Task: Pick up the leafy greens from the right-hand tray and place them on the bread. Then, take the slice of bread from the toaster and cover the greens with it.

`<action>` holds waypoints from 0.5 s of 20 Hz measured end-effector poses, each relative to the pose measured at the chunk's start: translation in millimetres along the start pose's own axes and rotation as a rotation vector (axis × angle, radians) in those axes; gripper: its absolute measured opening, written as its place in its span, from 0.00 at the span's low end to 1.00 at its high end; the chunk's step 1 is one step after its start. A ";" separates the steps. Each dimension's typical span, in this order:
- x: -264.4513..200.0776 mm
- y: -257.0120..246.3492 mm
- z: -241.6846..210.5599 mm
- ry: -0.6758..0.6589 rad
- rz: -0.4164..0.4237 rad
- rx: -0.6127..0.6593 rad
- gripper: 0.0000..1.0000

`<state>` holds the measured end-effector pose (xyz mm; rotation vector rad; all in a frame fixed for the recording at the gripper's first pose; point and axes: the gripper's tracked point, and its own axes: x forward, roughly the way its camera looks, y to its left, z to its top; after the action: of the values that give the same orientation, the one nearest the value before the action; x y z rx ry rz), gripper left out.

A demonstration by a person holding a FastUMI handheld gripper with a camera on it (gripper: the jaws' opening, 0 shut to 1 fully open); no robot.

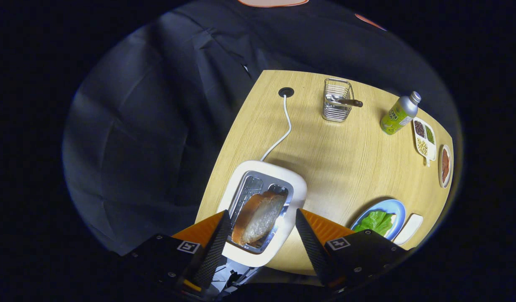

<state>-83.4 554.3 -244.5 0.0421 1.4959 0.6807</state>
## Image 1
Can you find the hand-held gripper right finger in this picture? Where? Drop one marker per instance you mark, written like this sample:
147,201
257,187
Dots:
312,251

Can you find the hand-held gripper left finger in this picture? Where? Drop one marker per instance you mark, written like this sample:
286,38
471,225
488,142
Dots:
213,251

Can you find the toasted bread slice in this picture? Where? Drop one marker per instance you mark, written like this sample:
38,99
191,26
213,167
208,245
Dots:
260,218

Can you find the green lettuce leaf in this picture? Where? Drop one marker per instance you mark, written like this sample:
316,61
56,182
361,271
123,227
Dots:
375,222

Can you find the white toaster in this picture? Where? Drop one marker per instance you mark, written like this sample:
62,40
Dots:
283,176

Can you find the white bread slice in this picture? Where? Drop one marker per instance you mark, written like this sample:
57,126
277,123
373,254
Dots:
393,219

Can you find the blue plate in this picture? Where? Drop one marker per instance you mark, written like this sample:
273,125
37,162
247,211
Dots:
394,205

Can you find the white square plate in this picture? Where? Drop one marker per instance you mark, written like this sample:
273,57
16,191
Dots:
408,230

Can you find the white oval meat plate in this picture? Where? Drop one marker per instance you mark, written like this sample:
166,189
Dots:
440,176

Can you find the pile of yellow soybeans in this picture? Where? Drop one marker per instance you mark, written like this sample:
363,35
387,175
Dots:
422,147

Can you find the brown meat piece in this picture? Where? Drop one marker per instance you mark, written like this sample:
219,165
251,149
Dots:
445,157
446,174

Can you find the white divided dish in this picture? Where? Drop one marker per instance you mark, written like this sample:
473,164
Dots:
432,149

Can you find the green drink bottle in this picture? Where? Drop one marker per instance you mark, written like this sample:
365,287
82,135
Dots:
396,117

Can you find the pile of dark beans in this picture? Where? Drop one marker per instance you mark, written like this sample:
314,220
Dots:
419,128

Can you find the pile of green beans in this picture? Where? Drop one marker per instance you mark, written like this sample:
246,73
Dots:
429,134

